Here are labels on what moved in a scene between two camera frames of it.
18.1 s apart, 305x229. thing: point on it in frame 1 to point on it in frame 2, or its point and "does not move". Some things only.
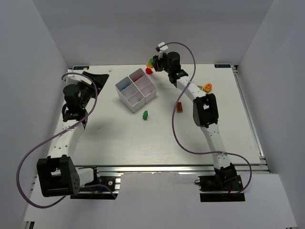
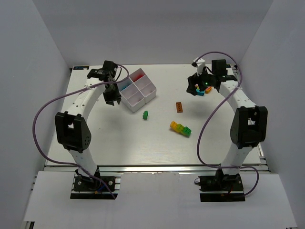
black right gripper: x=157 y=63 to x=193 y=84
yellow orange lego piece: x=207 y=87 does not move
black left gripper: x=90 y=83 to x=111 y=97
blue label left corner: x=80 y=67 does not move
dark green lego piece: x=145 y=115 does not move
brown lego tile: x=179 y=108 does not move
